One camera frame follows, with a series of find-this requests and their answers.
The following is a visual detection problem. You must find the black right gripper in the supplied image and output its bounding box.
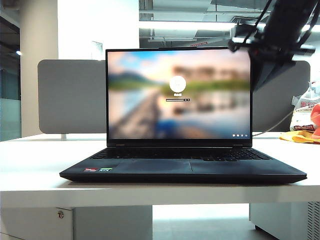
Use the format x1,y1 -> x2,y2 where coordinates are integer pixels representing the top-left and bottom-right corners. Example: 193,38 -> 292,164
228,29 -> 317,93

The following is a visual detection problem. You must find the dark blue laptop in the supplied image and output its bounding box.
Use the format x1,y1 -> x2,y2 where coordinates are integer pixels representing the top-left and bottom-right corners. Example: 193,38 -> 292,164
59,46 -> 308,185

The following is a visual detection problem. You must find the white printed plastic bag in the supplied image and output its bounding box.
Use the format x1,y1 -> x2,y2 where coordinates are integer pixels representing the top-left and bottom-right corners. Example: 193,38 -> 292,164
289,79 -> 320,133

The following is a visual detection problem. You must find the white drawer cabinet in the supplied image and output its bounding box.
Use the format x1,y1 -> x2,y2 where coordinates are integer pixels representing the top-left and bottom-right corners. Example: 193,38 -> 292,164
0,205 -> 154,240

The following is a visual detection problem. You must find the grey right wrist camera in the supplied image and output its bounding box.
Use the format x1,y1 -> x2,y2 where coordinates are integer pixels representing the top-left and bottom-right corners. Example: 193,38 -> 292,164
230,23 -> 257,45

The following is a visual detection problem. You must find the white power cable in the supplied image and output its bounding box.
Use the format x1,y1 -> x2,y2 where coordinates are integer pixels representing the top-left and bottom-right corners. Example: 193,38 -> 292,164
252,109 -> 295,137

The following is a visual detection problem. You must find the yellow cloth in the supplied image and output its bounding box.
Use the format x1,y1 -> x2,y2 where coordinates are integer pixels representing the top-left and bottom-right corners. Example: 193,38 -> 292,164
279,129 -> 320,145

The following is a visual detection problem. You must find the paper notice on wall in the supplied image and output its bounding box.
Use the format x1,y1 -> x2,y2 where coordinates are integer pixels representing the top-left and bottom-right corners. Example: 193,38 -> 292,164
91,40 -> 104,61

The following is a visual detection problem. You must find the grey fabric desk divider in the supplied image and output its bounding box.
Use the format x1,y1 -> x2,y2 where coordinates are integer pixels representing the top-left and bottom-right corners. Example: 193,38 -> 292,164
37,59 -> 312,135

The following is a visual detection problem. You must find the white vented cabinet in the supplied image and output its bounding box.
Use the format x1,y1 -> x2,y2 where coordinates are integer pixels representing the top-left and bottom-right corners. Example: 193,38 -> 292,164
249,201 -> 320,240

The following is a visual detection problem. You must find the hanging ceiling rail fixture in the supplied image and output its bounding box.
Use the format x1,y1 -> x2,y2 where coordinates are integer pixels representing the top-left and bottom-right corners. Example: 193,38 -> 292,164
147,35 -> 215,43

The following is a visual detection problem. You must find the long ceiling light strip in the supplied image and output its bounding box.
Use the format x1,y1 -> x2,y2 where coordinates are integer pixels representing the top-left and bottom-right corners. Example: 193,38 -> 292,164
139,20 -> 320,33

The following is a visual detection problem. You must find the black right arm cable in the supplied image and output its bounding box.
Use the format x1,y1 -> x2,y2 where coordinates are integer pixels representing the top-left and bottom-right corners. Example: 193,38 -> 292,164
239,0 -> 274,49

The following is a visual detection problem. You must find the ceiling air vent grille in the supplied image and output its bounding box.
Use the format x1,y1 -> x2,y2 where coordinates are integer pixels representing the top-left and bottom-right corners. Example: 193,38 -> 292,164
231,15 -> 262,24

